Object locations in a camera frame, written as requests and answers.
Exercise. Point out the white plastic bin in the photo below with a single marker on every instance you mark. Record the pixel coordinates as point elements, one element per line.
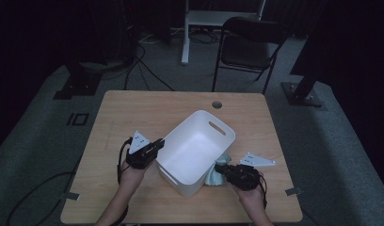
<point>195,153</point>

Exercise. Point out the black stand base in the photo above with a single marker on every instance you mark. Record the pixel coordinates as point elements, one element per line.
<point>78,84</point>
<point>301,94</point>

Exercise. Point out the white desk frame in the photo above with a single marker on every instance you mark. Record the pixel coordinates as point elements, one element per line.
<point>209,18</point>

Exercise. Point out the light blue cloth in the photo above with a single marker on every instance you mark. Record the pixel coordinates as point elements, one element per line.
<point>213,177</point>

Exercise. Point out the black folding chair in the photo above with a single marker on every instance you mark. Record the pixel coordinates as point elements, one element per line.
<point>248,50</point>

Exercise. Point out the grey tape piece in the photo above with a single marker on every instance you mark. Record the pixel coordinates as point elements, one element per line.
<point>294,191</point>
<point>69,196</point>

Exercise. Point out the person's right hand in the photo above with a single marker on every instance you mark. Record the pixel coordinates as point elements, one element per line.
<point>249,199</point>

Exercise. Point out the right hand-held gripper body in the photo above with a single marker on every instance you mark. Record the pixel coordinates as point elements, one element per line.
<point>243,177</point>

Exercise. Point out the person's left hand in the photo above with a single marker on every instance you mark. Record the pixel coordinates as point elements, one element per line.
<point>133,179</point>

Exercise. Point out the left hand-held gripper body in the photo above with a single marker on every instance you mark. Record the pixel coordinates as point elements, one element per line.
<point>140,158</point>

